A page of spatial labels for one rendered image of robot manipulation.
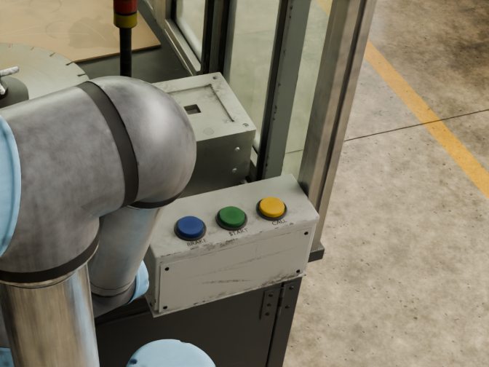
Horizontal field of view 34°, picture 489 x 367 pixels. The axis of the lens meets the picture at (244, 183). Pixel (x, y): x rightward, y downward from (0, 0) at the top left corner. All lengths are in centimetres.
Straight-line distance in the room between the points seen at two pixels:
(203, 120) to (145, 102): 76
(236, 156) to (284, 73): 24
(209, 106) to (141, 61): 40
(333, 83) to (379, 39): 227
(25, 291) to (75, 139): 16
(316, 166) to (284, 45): 20
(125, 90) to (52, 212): 12
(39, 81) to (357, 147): 162
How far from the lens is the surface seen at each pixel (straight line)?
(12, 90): 142
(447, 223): 268
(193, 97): 150
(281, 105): 132
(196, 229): 124
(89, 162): 66
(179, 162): 72
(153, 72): 181
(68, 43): 189
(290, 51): 126
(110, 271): 96
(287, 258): 135
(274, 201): 130
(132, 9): 153
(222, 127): 143
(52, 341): 79
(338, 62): 117
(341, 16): 114
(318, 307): 233
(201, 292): 132
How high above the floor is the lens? 181
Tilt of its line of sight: 43 degrees down
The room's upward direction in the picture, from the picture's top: 7 degrees clockwise
